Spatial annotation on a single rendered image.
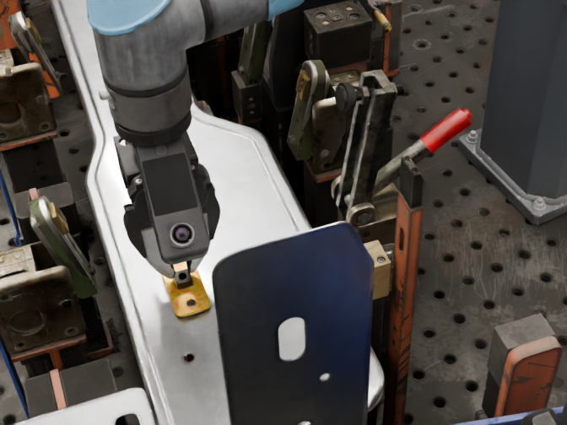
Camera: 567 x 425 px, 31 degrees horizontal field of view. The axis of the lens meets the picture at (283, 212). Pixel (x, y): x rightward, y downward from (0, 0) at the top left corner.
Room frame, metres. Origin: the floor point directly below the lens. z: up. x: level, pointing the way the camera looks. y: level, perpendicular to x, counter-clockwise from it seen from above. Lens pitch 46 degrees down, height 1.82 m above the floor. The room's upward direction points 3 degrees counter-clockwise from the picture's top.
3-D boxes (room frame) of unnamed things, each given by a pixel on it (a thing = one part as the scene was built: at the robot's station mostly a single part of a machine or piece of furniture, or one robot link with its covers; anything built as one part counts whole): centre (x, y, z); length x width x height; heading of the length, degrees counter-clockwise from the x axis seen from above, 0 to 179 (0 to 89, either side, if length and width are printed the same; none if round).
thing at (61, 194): (0.83, 0.28, 0.84); 0.11 x 0.08 x 0.29; 107
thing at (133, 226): (0.68, 0.13, 1.11); 0.05 x 0.02 x 0.09; 107
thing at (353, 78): (0.92, -0.07, 0.88); 0.11 x 0.09 x 0.37; 107
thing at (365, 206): (0.72, -0.08, 1.06); 0.03 x 0.01 x 0.03; 107
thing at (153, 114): (0.71, 0.12, 1.25); 0.08 x 0.08 x 0.05
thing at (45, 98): (1.04, 0.35, 0.87); 0.12 x 0.09 x 0.35; 107
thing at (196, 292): (0.68, 0.11, 1.01); 0.08 x 0.04 x 0.01; 17
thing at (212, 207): (0.69, 0.09, 1.11); 0.05 x 0.02 x 0.09; 107
